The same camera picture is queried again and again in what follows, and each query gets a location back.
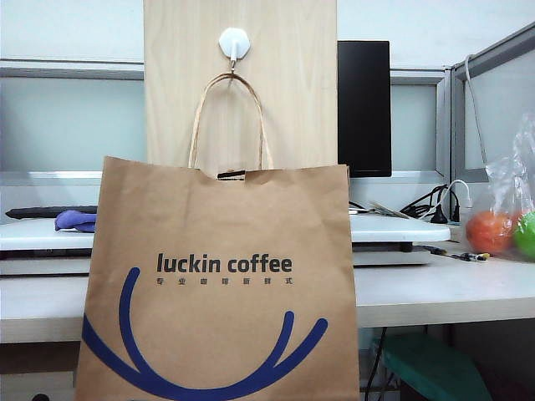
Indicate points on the brown luckin coffee paper bag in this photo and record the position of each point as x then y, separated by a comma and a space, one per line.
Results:
217, 229

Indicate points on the clear plastic bag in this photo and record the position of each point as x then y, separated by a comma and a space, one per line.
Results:
501, 184

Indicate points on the light wooden board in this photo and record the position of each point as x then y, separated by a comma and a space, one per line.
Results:
292, 83

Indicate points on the stack of papers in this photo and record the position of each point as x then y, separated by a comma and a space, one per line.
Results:
388, 209

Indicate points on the black monitor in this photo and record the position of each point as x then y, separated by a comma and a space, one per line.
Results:
363, 108

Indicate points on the white desk riser base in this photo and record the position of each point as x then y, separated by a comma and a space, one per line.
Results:
414, 259

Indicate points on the purple cloth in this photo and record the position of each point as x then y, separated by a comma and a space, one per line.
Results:
71, 220

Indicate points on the small screwdriver tools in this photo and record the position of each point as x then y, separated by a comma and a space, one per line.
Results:
472, 257

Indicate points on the grey glass office partition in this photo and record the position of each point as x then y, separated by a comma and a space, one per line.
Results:
62, 125

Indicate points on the orange ball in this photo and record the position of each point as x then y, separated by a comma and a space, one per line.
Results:
487, 234

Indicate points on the black keyboard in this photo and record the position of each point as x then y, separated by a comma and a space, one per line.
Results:
37, 212

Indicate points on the green plastic seat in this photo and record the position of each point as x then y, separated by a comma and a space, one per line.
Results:
434, 372

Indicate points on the green ball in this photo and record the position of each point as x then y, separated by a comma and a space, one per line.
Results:
526, 236

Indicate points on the white adhesive wall hook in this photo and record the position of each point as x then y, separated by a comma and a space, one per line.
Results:
234, 42

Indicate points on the grey side partition frame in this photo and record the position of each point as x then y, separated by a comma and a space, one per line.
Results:
458, 125

